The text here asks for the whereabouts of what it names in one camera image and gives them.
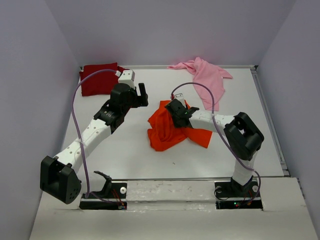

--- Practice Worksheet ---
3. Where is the orange t-shirt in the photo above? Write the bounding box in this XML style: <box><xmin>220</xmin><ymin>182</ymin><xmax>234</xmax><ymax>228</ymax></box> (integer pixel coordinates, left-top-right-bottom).
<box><xmin>147</xmin><ymin>100</ymin><xmax>212</xmax><ymax>152</ymax></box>

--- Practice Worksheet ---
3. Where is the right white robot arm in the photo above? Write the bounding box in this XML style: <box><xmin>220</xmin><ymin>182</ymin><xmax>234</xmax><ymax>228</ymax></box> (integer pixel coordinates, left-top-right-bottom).
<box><xmin>165</xmin><ymin>99</ymin><xmax>265</xmax><ymax>201</ymax></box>

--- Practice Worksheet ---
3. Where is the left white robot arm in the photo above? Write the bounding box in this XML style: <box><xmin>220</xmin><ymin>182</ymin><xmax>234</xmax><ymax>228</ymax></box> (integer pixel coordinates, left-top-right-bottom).
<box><xmin>40</xmin><ymin>83</ymin><xmax>148</xmax><ymax>205</ymax></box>

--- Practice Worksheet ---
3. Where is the dark red folded t-shirt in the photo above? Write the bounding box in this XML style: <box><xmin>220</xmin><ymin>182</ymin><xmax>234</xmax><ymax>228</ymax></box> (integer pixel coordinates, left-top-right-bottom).
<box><xmin>79</xmin><ymin>62</ymin><xmax>127</xmax><ymax>97</ymax></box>

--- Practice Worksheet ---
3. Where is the pink t-shirt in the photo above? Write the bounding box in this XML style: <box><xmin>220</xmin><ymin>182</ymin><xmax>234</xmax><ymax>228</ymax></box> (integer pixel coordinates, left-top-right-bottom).
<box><xmin>167</xmin><ymin>57</ymin><xmax>233</xmax><ymax>112</ymax></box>

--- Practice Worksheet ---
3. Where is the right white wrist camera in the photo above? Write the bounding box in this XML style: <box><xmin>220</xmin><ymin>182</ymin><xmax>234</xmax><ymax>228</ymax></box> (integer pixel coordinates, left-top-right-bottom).
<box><xmin>172</xmin><ymin>93</ymin><xmax>187</xmax><ymax>108</ymax></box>

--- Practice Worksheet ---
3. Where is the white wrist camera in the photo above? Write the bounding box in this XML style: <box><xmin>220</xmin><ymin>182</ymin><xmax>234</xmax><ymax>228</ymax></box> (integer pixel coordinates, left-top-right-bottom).
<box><xmin>172</xmin><ymin>93</ymin><xmax>187</xmax><ymax>108</ymax></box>
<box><xmin>118</xmin><ymin>69</ymin><xmax>135</xmax><ymax>89</ymax></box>

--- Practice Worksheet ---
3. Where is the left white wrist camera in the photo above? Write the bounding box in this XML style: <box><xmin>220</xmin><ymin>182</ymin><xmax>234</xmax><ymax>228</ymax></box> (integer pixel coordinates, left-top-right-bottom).
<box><xmin>118</xmin><ymin>69</ymin><xmax>135</xmax><ymax>89</ymax></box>

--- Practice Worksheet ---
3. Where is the aluminium table edge rail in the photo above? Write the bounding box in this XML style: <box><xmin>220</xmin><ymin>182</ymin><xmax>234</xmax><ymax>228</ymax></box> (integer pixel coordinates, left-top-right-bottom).
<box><xmin>250</xmin><ymin>65</ymin><xmax>291</xmax><ymax>177</ymax></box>

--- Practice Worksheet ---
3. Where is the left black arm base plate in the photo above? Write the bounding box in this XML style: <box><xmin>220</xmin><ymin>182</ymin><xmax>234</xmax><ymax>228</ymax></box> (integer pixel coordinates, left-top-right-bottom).
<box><xmin>79</xmin><ymin>181</ymin><xmax>128</xmax><ymax>211</ymax></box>

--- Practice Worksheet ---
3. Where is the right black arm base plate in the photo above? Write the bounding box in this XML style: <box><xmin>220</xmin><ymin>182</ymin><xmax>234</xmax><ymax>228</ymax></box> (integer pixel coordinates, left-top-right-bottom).
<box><xmin>213</xmin><ymin>181</ymin><xmax>263</xmax><ymax>210</ymax></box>

